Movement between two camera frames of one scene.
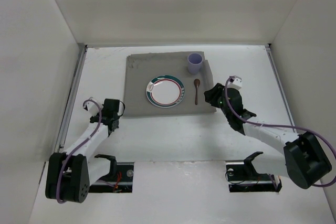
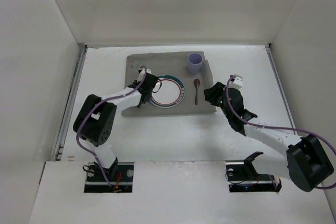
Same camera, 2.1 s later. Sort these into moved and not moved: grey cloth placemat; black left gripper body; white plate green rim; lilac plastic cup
Moved: black left gripper body
Not moved: grey cloth placemat; lilac plastic cup; white plate green rim
